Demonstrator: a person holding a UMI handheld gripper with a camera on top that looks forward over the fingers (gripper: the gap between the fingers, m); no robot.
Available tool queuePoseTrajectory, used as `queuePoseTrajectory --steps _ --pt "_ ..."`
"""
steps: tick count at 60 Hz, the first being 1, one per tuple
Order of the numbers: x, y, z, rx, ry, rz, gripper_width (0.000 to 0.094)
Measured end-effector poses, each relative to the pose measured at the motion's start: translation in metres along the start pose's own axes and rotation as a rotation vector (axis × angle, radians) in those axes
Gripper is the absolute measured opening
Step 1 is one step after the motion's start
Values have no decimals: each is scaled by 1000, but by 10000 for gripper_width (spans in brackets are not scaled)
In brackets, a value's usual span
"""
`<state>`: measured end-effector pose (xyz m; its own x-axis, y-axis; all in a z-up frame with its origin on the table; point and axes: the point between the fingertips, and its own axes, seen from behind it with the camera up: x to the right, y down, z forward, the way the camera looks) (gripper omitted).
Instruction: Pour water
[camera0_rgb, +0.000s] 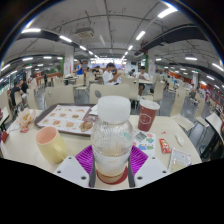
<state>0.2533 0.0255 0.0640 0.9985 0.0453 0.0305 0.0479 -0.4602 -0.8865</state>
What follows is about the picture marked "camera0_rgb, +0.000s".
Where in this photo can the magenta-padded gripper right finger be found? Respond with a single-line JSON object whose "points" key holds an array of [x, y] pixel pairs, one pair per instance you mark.
{"points": [[151, 170]]}

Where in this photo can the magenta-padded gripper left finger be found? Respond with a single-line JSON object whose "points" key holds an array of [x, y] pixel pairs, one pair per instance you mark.
{"points": [[73, 170]]}

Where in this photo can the clear white-capped drink bottle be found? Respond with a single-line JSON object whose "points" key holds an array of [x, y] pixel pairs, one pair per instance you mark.
{"points": [[112, 133]]}

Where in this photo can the red sauce packet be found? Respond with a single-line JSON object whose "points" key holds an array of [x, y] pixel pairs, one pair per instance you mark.
{"points": [[164, 146]]}

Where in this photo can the colourful printed leaflet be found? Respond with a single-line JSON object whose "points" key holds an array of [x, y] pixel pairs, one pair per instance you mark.
{"points": [[145, 143]]}

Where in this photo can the yellow mug with pink inside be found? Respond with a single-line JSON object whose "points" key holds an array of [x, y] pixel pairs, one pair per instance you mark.
{"points": [[53, 146]]}

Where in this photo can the small white packet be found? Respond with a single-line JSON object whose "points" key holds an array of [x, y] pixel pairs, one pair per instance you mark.
{"points": [[179, 139]]}

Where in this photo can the dark tray with printed liner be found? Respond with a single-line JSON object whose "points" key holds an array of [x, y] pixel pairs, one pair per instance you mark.
{"points": [[63, 118]]}

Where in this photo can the red paper cup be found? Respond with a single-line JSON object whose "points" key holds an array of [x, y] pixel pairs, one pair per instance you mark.
{"points": [[147, 116]]}

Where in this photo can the white paper napkin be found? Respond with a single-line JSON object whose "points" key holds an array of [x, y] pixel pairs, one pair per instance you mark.
{"points": [[94, 110]]}

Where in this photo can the crumpled food wrapper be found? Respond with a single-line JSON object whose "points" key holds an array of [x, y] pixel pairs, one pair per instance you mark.
{"points": [[26, 120]]}

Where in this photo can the neighbouring white table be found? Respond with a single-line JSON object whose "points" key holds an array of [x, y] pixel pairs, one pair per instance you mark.
{"points": [[215, 123]]}

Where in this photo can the group of beige chairs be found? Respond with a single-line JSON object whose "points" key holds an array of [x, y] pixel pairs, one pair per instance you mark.
{"points": [[106, 91]]}

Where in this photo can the person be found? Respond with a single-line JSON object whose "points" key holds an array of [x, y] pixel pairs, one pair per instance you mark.
{"points": [[15, 91], [144, 76], [108, 76], [79, 68]]}

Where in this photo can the ceiling air conditioner unit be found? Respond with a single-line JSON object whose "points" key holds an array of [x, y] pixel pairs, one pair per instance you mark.
{"points": [[84, 32]]}

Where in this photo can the group of ceiling lights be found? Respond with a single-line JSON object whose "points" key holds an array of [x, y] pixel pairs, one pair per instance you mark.
{"points": [[166, 12]]}

